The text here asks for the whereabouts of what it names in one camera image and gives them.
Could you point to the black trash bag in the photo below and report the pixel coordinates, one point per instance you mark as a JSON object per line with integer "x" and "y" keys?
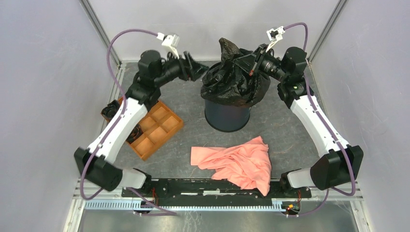
{"x": 135, "y": 134}
{"x": 110, "y": 110}
{"x": 229, "y": 83}

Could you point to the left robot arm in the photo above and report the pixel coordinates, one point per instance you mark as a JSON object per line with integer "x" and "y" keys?
{"x": 96, "y": 162}

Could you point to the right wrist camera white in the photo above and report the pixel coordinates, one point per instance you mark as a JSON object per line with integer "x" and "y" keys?
{"x": 274, "y": 36}

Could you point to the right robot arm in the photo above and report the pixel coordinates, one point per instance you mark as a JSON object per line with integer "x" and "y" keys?
{"x": 339, "y": 162}

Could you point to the dark blue trash bin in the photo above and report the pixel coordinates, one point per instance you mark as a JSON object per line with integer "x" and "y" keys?
{"x": 226, "y": 118}

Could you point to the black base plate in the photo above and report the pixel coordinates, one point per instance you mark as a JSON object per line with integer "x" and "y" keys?
{"x": 208, "y": 192}

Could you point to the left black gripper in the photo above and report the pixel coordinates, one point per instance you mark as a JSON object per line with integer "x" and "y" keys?
{"x": 197, "y": 69}

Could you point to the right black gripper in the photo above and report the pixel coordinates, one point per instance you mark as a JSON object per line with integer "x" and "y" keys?
{"x": 248, "y": 63}

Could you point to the pink cloth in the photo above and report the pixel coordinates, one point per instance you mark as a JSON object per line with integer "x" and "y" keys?
{"x": 247, "y": 166}

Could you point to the orange compartment tray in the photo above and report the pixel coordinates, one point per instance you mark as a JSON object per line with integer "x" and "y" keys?
{"x": 160, "y": 124}

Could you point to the aluminium slotted rail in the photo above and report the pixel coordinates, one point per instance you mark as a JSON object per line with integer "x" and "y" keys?
{"x": 139, "y": 205}

